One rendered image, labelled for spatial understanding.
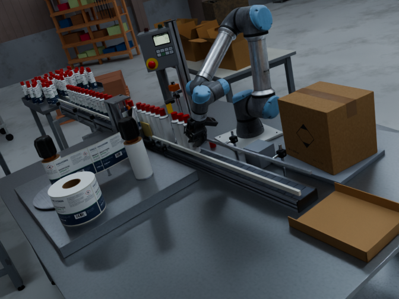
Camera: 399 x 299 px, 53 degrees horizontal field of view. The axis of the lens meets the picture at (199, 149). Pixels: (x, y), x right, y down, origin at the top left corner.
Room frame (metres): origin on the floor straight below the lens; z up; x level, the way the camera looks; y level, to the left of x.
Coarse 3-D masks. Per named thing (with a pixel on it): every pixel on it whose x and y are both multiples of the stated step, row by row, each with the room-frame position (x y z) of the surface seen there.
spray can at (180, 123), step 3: (177, 114) 1.87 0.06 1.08; (180, 114) 1.86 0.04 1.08; (180, 117) 1.86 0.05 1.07; (180, 120) 1.86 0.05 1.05; (183, 120) 1.86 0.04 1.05; (180, 123) 1.85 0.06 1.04; (180, 126) 1.85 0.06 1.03; (180, 129) 1.86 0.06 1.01; (183, 129) 1.85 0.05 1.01; (180, 132) 1.86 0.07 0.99; (180, 135) 1.87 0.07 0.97; (183, 135) 1.85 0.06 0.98; (183, 138) 1.85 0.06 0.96; (186, 138) 1.85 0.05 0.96; (183, 141) 1.86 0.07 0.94; (186, 141) 1.85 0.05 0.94; (183, 144) 1.86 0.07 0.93; (186, 144) 1.85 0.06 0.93; (186, 147) 1.85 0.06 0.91
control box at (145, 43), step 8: (152, 32) 2.03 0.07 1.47; (160, 32) 2.02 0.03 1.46; (168, 32) 2.02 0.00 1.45; (144, 40) 2.03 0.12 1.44; (152, 40) 2.02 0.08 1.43; (144, 48) 2.03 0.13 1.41; (152, 48) 2.02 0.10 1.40; (160, 48) 2.02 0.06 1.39; (144, 56) 2.03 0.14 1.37; (152, 56) 2.03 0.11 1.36; (168, 56) 2.02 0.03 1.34; (176, 56) 2.02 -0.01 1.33; (160, 64) 2.02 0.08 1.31; (168, 64) 2.02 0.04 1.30; (176, 64) 2.02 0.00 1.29
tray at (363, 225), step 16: (336, 192) 1.25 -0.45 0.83; (352, 192) 1.20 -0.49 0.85; (320, 208) 1.18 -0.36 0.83; (336, 208) 1.16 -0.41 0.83; (352, 208) 1.14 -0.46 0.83; (368, 208) 1.11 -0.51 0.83; (384, 208) 1.09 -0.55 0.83; (304, 224) 1.08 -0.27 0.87; (320, 224) 1.10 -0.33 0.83; (336, 224) 1.08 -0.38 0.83; (352, 224) 1.06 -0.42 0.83; (368, 224) 1.04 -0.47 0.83; (384, 224) 1.02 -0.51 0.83; (320, 240) 1.02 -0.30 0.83; (336, 240) 0.97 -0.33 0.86; (352, 240) 0.98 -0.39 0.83; (368, 240) 0.96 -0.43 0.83; (384, 240) 0.93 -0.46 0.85; (368, 256) 0.88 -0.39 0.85
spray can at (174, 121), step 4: (172, 112) 1.93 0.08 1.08; (176, 112) 1.91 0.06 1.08; (172, 116) 1.91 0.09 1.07; (176, 116) 1.91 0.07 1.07; (172, 120) 1.91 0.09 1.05; (176, 120) 1.90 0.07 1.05; (172, 124) 1.91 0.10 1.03; (176, 124) 1.89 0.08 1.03; (176, 128) 1.89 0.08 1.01; (176, 132) 1.90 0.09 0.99; (176, 136) 1.90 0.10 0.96; (180, 136) 1.89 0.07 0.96; (176, 140) 1.91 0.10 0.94; (180, 140) 1.89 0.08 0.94; (180, 144) 1.90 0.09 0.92
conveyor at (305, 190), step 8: (160, 144) 2.06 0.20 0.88; (184, 152) 1.87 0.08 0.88; (200, 152) 1.82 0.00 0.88; (208, 152) 1.79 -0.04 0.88; (200, 160) 1.73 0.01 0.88; (224, 160) 1.66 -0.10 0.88; (232, 160) 1.64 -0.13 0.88; (224, 168) 1.58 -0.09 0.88; (248, 168) 1.53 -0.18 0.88; (240, 176) 1.48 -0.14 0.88; (264, 176) 1.43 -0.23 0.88; (272, 176) 1.41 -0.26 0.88; (264, 184) 1.37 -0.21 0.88; (288, 184) 1.32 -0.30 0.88; (296, 184) 1.31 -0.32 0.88; (280, 192) 1.28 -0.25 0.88; (288, 192) 1.27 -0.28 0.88; (304, 192) 1.24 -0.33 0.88
